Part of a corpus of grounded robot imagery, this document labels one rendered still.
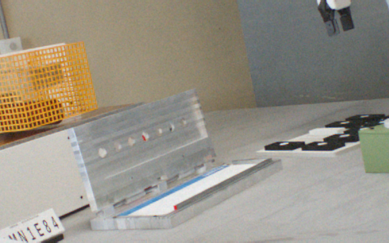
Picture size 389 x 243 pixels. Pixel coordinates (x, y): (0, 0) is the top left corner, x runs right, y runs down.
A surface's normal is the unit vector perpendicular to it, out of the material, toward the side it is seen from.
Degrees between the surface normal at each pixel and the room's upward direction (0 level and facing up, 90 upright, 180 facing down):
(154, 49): 90
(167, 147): 83
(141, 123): 83
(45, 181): 90
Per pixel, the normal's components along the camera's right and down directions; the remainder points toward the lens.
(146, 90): 0.68, -0.04
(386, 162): -0.71, 0.22
